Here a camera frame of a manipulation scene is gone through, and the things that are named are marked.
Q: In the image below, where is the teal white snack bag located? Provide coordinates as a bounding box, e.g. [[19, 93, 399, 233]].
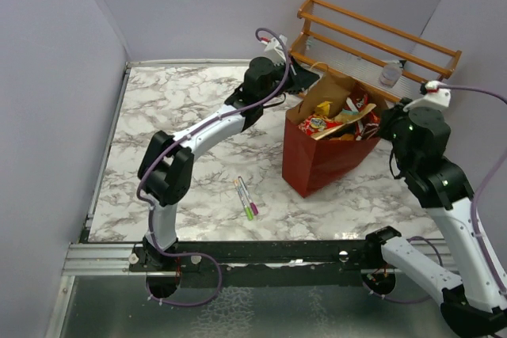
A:
[[342, 97, 359, 115]]

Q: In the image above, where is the purple cap marker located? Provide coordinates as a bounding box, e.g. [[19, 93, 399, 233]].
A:
[[238, 177, 259, 216]]

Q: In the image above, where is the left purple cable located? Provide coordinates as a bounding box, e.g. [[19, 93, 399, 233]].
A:
[[136, 28, 292, 307]]

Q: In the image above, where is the red cheez-it snack bag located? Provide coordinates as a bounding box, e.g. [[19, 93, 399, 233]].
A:
[[298, 114, 345, 139]]

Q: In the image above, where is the green cap marker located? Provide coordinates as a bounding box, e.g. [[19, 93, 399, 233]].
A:
[[234, 180, 254, 221]]

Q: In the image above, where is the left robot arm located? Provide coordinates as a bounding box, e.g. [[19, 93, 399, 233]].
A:
[[136, 57, 320, 271]]

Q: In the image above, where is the gold foil snack bag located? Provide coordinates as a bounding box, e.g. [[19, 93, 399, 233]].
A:
[[311, 104, 376, 140]]

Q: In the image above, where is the wooden shelf rack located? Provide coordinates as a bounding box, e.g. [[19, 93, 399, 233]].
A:
[[291, 0, 462, 102]]

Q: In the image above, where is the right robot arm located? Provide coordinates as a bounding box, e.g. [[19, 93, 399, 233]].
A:
[[364, 98, 506, 337]]

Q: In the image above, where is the red brown paper bag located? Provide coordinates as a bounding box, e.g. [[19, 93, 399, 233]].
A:
[[282, 73, 387, 198]]

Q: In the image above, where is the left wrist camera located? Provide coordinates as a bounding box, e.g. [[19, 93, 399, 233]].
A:
[[261, 37, 286, 65]]

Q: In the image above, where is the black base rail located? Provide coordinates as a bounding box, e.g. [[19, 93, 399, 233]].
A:
[[78, 230, 421, 287]]

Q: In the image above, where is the yellow m&m's packet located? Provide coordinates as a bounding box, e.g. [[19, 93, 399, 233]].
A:
[[314, 101, 333, 117]]

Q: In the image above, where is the red doritos chip bag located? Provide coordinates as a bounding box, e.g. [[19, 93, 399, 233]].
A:
[[348, 89, 380, 141]]

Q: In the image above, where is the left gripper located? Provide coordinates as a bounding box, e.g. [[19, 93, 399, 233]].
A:
[[260, 54, 319, 104]]

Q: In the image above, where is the clear plastic cup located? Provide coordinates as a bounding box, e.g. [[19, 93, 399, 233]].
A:
[[379, 61, 402, 88]]

